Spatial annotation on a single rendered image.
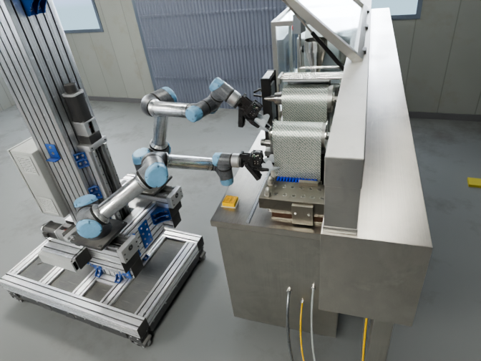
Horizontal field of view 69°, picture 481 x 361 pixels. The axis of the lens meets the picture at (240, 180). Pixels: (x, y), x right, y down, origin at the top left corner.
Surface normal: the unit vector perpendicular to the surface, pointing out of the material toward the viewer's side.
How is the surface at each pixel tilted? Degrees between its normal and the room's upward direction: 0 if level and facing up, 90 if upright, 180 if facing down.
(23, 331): 0
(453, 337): 0
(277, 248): 90
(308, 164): 90
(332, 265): 90
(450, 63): 90
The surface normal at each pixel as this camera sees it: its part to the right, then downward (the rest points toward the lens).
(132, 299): -0.11, -0.83
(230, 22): -0.38, 0.54
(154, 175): 0.47, 0.40
